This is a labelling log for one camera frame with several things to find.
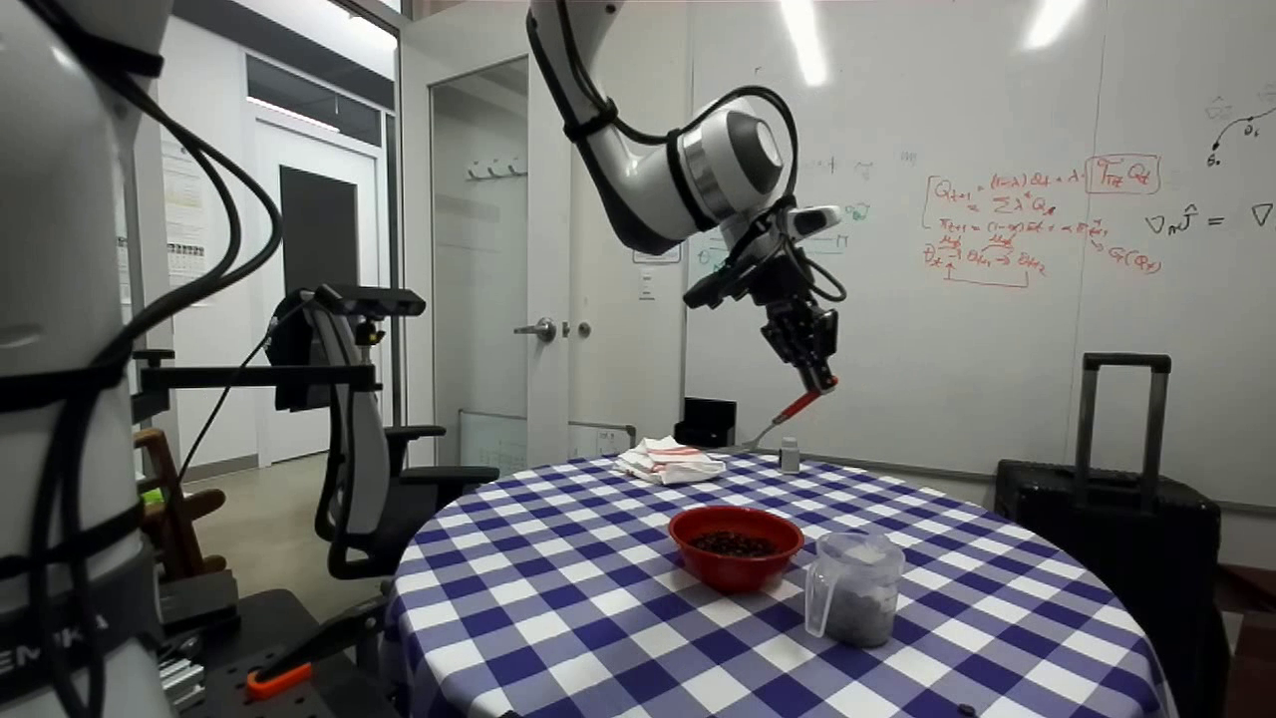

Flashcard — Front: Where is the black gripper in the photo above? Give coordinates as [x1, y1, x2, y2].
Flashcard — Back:
[752, 243, 844, 397]

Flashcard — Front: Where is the red handled metal spoon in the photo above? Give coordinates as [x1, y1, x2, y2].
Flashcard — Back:
[744, 382, 829, 451]

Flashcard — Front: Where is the red plastic bowl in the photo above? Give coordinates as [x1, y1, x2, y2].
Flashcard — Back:
[665, 502, 809, 600]

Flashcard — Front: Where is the clear plastic measuring jug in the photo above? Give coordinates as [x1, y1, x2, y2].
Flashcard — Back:
[802, 522, 911, 656]

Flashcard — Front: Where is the small black box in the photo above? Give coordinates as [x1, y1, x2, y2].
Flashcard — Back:
[669, 397, 742, 451]

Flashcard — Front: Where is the white crumpled cloth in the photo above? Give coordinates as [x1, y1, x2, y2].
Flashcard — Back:
[615, 437, 734, 491]

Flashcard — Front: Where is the large coffee bean pile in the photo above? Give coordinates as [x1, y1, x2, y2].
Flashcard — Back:
[691, 526, 788, 563]

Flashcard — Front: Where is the white door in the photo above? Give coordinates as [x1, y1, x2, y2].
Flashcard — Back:
[423, 55, 581, 470]

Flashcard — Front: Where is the blue white checkered tablecloth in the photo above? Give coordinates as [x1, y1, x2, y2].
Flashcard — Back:
[381, 451, 1179, 718]

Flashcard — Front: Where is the black wheeled suitcase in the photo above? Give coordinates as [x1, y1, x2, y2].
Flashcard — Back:
[994, 346, 1236, 718]

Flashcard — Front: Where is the black office chair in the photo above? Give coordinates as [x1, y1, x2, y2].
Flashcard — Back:
[311, 285, 502, 584]

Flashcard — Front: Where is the wall whiteboard with writing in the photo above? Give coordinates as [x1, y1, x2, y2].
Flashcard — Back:
[683, 0, 1276, 510]

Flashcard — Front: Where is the black camera on stand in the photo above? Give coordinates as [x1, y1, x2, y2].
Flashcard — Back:
[130, 281, 431, 415]

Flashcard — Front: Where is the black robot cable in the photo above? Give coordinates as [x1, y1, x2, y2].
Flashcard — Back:
[25, 0, 323, 718]

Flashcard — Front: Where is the orange handled tool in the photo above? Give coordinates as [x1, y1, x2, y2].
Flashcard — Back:
[243, 657, 323, 705]

